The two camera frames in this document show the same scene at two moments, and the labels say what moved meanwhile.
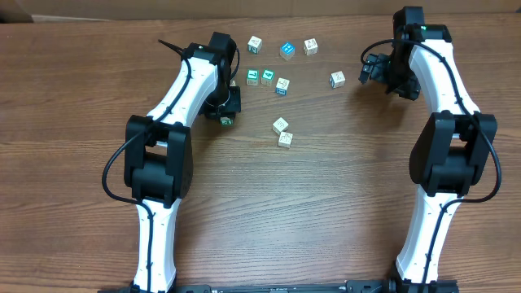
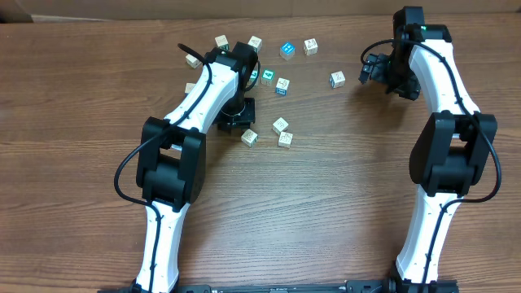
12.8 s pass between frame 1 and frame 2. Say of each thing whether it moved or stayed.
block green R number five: stayed
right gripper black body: stayed
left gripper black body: moved
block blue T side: stayed
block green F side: moved
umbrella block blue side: stayed
